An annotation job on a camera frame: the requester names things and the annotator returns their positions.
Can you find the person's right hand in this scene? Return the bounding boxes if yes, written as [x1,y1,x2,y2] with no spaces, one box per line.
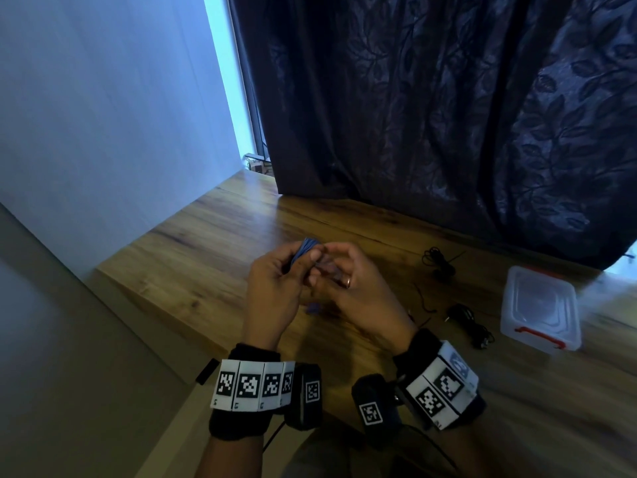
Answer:
[307,242,420,355]

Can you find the person's left hand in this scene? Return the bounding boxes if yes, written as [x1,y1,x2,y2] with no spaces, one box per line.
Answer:
[241,241,325,352]

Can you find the black twist tie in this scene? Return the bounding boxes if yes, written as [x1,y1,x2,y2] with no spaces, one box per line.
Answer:
[413,282,439,315]

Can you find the blue cable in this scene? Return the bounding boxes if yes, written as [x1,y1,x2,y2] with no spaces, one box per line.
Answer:
[283,237,324,315]

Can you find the black earphones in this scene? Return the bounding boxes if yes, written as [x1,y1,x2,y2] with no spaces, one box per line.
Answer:
[445,303,496,351]
[423,246,468,283]

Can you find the clear plastic box red handle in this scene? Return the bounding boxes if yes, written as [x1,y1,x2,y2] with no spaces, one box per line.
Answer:
[500,266,583,355]

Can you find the person's left forearm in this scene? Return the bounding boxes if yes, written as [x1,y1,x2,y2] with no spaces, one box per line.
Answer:
[196,435,265,478]

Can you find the person's right forearm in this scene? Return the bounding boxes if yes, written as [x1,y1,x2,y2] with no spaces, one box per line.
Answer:
[447,422,504,478]

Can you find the left wristband with marker tags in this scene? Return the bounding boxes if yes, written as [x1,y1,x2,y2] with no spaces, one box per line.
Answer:
[208,343,297,441]

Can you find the wristband with marker tags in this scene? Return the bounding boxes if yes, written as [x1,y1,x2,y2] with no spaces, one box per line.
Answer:
[208,343,297,441]
[393,329,488,432]

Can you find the small black desk fitting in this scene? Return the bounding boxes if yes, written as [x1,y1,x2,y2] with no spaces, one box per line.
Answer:
[195,358,220,386]

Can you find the right wristband with marker tags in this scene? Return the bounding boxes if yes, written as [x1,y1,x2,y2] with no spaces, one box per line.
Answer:
[393,329,488,432]

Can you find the dark leaf-patterned curtain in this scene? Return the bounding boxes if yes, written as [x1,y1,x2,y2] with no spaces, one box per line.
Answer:
[228,0,637,270]

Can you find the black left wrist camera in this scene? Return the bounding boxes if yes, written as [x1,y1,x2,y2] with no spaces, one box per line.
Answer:
[284,362,323,432]

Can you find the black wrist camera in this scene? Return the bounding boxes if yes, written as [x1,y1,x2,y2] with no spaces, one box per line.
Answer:
[284,362,323,432]
[351,374,401,451]

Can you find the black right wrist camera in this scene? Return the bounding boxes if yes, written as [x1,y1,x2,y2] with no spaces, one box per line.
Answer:
[351,374,401,451]

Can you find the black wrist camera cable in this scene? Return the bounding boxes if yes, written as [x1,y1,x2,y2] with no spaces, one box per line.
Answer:
[397,422,459,469]
[262,422,287,451]

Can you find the white window frame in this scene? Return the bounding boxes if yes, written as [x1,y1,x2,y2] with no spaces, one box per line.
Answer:
[606,238,637,279]
[202,0,275,176]

